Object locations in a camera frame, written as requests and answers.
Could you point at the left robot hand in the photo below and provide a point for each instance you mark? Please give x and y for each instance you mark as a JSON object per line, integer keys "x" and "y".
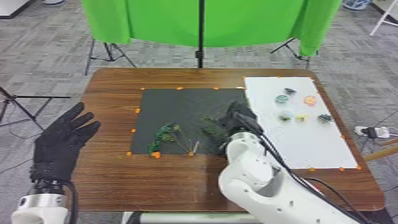
{"x": 58, "y": 143}

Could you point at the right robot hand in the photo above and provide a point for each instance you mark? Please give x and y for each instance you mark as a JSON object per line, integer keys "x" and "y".
{"x": 240, "y": 115}

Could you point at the green sprig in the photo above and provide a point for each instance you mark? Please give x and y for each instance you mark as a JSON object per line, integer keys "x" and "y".
{"x": 213, "y": 128}
{"x": 160, "y": 136}

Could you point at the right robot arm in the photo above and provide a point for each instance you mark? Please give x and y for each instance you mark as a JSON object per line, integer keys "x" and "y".
{"x": 266, "y": 186}

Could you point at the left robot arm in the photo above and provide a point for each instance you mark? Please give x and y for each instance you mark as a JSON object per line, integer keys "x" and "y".
{"x": 37, "y": 206}

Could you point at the pale blue flower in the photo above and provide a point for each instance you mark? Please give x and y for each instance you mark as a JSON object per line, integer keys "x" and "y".
{"x": 286, "y": 116}

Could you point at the teal flower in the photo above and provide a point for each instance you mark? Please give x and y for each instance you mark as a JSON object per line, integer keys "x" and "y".
{"x": 280, "y": 98}

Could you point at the yellow flower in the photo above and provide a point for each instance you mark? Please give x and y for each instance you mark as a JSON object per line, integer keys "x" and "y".
{"x": 302, "y": 117}

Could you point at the dark mat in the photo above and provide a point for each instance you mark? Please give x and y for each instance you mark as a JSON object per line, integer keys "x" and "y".
{"x": 177, "y": 106}

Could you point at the dark blue flower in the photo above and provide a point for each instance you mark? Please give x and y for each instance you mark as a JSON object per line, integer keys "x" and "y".
{"x": 289, "y": 90}

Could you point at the brown dried sprig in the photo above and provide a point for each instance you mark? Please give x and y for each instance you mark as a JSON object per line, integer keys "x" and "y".
{"x": 179, "y": 140}

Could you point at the black tripod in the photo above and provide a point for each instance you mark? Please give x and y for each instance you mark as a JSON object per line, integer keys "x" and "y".
{"x": 23, "y": 106}

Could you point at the orange flower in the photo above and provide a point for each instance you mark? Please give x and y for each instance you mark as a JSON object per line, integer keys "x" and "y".
{"x": 309, "y": 100}

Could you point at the dark green flower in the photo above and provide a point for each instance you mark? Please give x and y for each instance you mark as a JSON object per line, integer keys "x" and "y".
{"x": 323, "y": 118}

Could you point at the white sheet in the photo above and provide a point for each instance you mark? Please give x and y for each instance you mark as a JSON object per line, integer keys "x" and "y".
{"x": 307, "y": 146}

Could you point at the white power strip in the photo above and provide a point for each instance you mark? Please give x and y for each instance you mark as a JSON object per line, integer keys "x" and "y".
{"x": 373, "y": 132}

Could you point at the black stand pole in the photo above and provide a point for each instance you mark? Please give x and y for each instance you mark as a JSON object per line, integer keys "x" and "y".
{"x": 200, "y": 33}

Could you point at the pale grey bar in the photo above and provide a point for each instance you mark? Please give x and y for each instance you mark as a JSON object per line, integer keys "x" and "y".
{"x": 195, "y": 219}

